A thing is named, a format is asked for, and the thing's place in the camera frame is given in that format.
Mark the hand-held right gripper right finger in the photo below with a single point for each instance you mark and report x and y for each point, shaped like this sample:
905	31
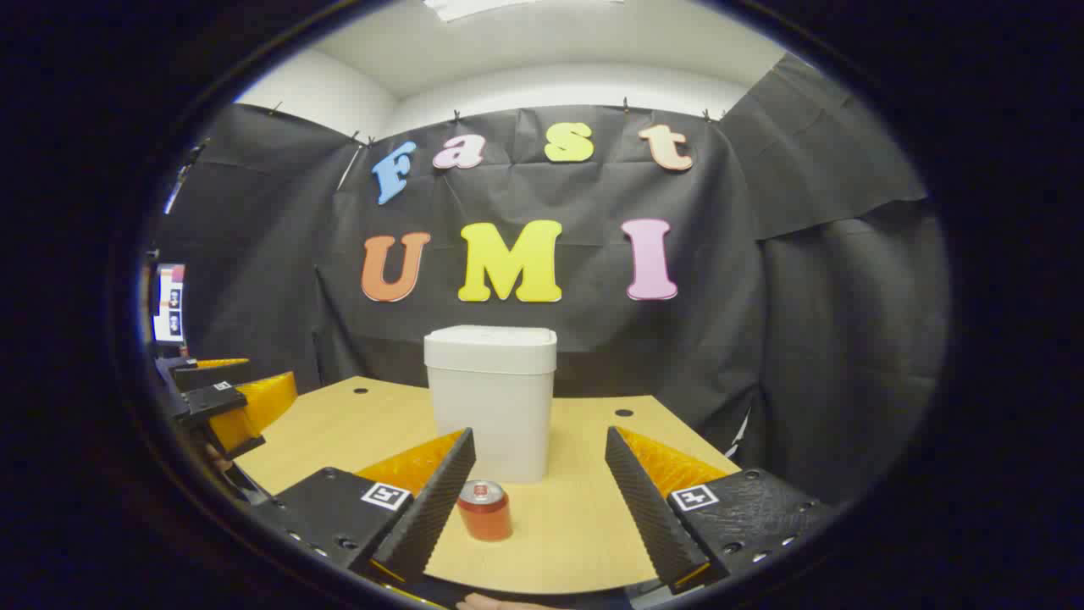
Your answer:
648	517

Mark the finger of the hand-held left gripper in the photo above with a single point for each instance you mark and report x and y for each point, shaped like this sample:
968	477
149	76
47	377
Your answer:
212	376
212	401

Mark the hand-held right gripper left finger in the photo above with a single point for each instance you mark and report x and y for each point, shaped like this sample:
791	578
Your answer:
432	508

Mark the red pop can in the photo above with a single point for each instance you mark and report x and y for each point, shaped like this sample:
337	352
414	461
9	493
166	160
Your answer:
487	517

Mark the white desktop garbage bin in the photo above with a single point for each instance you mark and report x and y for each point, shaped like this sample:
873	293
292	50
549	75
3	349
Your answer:
491	398

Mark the wooden desktop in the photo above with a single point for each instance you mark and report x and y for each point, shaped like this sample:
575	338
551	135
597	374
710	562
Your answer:
559	525

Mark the computer monitor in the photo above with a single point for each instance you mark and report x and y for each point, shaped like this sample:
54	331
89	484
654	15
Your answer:
169	301

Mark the black backdrop cloth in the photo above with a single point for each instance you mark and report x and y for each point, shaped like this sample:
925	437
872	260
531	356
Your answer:
762	339

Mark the ceiling light panel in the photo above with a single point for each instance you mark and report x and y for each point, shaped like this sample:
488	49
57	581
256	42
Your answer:
517	7

